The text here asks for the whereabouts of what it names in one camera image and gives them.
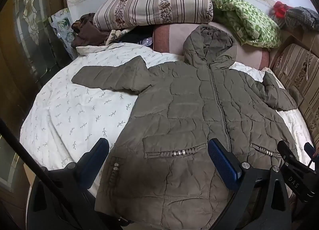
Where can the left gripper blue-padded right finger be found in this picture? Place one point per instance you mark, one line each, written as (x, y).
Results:
(259, 198)

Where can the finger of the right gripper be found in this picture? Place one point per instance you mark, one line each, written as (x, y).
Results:
(310, 150)
(289, 157)

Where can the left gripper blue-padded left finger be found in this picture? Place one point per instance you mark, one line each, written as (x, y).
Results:
(76, 209)

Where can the olive quilted hooded jacket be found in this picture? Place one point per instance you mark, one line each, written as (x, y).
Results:
(159, 172)

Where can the white leaf-print bed quilt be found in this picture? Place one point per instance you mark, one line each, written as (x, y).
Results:
(66, 119)

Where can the green white patterned blanket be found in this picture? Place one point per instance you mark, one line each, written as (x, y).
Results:
(249, 23)

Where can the grey knitted cloth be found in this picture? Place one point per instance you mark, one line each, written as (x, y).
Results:
(302, 17)

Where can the wooden glass-panel door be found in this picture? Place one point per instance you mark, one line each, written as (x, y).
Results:
(31, 54)

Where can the red cloth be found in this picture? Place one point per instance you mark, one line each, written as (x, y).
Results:
(280, 9)

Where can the brown cloth pile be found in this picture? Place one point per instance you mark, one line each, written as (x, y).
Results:
(87, 34)

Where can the pink maroon blanket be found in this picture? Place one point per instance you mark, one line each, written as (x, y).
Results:
(170, 39)

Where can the floral plastic bag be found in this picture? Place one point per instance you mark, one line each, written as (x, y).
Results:
(61, 23)

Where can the striped floral folded quilt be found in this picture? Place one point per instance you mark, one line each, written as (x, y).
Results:
(120, 14)

